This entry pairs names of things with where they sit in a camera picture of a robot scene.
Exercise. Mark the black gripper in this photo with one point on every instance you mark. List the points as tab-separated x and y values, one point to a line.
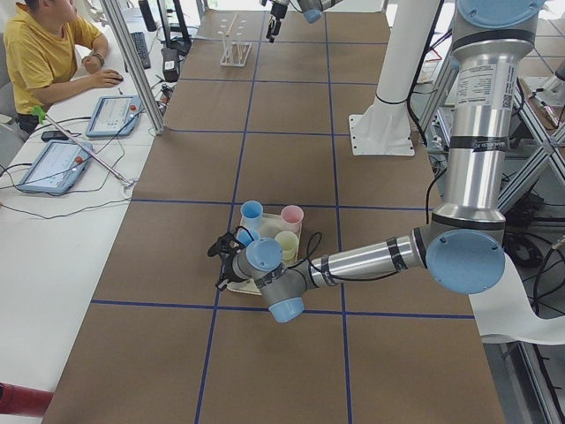
279	9
227	268

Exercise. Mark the light blue plastic cup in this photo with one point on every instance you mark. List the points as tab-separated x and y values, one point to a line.
251	214

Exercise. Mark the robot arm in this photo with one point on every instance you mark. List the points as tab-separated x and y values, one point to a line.
310	9
461	246

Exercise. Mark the pale green plastic cup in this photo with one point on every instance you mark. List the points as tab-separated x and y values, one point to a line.
288	241

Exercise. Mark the pink plastic cup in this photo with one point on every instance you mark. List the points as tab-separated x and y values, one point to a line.
292	218

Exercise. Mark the white plastic tray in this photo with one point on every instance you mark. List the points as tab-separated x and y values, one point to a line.
272	224

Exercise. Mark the brown paper table mat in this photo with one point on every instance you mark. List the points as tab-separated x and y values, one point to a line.
159	344

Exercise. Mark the black power supply box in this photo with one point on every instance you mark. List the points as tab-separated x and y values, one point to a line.
170	65

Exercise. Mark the metal rod with stand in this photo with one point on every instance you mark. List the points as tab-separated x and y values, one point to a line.
42	115

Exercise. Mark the black keyboard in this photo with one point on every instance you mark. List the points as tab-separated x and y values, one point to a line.
139	42

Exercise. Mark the blue teach pendant far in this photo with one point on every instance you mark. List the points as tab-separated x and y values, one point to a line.
114	116

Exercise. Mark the blue teach pendant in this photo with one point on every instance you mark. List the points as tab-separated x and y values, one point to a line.
56	169
114	116

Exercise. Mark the blue teach pendant near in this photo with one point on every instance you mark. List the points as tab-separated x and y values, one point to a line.
56	169

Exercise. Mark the person in yellow shirt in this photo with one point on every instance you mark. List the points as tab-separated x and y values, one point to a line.
52	55

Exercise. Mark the red thermos bottle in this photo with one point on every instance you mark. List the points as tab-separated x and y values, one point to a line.
24	401

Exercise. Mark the white wire cup rack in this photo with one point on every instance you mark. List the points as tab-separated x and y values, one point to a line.
235	53

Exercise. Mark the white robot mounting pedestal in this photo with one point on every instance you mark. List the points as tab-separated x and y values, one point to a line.
384	128

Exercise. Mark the aluminium frame post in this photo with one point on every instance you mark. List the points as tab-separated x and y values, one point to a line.
135	69

